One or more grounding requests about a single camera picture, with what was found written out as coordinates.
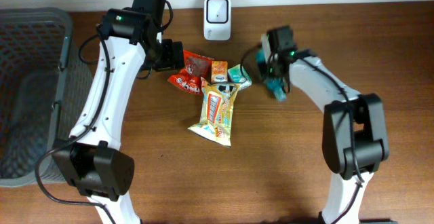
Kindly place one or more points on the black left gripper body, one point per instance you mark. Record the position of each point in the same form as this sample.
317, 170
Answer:
165, 56

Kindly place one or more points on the red snack bag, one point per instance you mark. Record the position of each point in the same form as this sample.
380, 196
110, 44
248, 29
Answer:
189, 77

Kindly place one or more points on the white barcode scanner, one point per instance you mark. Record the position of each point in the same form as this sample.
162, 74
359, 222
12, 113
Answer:
217, 20

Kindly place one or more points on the teal mouthwash bottle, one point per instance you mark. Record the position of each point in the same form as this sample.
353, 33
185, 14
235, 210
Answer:
274, 85

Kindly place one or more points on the green tissue pack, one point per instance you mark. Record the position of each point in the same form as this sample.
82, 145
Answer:
239, 75

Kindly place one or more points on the grey plastic lattice basket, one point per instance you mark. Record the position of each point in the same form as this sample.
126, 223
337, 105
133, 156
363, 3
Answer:
44, 87

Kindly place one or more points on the orange tissue pack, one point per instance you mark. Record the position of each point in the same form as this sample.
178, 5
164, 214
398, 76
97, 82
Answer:
219, 71

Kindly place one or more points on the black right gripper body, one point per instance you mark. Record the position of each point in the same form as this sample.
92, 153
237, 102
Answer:
271, 71

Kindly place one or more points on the yellow snack bag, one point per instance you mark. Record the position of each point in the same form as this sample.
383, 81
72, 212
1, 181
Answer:
217, 111

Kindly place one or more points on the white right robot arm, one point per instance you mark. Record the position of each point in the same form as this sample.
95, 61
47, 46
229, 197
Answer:
354, 139

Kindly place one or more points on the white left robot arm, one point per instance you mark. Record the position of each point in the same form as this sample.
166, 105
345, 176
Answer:
90, 160

